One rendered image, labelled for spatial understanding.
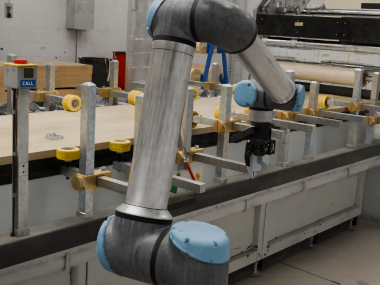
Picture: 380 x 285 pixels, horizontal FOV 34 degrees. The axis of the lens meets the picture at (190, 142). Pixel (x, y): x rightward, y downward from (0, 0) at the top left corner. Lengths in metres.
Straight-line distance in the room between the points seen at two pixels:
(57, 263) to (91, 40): 8.99
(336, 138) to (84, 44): 7.42
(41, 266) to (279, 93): 0.94
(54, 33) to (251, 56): 8.93
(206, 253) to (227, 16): 0.58
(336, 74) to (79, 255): 2.90
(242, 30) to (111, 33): 9.68
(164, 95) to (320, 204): 2.60
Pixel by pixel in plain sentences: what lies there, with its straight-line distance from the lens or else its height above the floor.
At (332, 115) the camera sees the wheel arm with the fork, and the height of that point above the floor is 0.95.
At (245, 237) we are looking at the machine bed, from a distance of 3.38.
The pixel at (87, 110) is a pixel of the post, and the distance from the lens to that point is 2.04.
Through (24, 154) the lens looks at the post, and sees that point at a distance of 1.91.
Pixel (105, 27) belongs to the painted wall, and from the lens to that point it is 11.14.
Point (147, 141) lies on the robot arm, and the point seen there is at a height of 1.07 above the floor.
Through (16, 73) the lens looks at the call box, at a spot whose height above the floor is 1.20.
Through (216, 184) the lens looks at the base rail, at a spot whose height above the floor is 0.70.
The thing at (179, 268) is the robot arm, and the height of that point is 0.79.
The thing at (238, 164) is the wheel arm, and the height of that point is 0.86.
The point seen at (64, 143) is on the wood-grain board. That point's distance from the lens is 2.34.
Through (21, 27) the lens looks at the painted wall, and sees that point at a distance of 10.21.
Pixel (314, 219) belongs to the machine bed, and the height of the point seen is 0.19.
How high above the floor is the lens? 1.37
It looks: 11 degrees down
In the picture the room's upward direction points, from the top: 3 degrees clockwise
